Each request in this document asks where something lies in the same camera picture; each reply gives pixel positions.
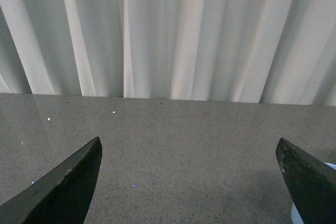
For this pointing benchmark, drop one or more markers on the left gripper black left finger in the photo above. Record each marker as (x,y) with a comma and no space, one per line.
(63,195)

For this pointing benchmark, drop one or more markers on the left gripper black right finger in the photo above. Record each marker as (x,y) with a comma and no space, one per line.
(310,182)

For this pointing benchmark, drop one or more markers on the light blue cup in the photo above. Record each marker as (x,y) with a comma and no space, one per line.
(295,216)

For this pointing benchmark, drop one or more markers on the white curtain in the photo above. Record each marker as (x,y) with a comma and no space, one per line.
(262,51)

